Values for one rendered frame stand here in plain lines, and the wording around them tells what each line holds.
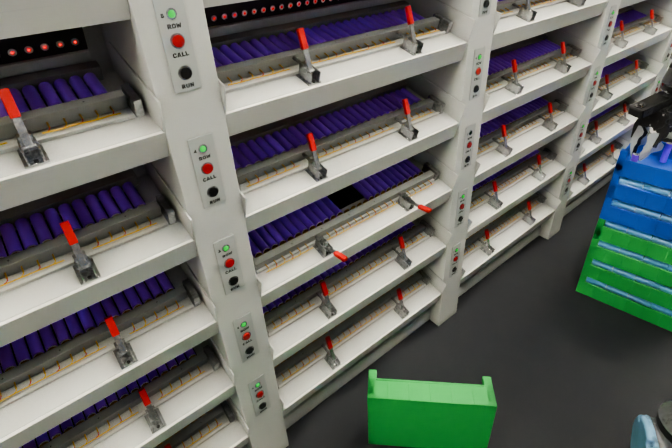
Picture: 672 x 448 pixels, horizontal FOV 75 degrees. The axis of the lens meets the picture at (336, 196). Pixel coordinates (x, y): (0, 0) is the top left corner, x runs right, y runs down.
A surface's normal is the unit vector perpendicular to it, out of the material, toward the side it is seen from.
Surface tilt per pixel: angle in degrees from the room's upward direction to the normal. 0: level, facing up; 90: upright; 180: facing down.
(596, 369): 0
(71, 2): 107
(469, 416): 90
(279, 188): 17
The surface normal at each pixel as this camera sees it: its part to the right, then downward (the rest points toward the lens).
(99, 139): 0.13, -0.71
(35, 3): 0.62, 0.61
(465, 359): -0.05, -0.85
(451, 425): -0.11, 0.53
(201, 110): 0.63, 0.38
